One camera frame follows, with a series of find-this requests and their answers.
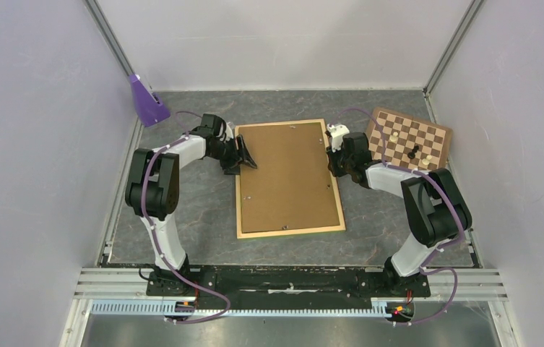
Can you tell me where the purple plastic stand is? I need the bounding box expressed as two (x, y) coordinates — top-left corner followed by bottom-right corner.
(129, 74), (170, 127)

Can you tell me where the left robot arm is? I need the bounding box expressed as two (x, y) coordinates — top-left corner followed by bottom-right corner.
(125, 113), (257, 295)

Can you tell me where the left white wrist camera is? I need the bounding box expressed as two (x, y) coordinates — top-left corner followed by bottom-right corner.
(223, 121), (236, 140)

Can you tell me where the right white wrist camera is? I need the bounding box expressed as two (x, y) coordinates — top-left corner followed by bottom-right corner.
(326, 124), (350, 152)

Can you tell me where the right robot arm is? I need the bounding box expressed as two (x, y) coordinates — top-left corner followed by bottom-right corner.
(325, 129), (472, 295)

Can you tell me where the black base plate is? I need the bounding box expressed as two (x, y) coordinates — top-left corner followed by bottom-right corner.
(140, 265), (431, 311)

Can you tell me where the white slotted cable duct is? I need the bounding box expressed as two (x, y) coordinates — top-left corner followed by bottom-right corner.
(90, 299), (402, 318)

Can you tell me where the brown frame backing board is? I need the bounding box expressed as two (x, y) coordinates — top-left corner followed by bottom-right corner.
(238, 122), (342, 235)

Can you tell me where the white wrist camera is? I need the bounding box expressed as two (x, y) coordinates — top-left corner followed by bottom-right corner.
(223, 121), (236, 140)
(326, 124), (350, 152)

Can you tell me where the black chess piece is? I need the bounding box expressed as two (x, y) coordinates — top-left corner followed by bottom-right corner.
(407, 145), (420, 160)

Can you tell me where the wooden chessboard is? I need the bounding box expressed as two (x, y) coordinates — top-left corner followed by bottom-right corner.
(366, 107), (453, 171)

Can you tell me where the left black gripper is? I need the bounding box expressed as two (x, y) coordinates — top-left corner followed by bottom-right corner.
(207, 135), (256, 176)

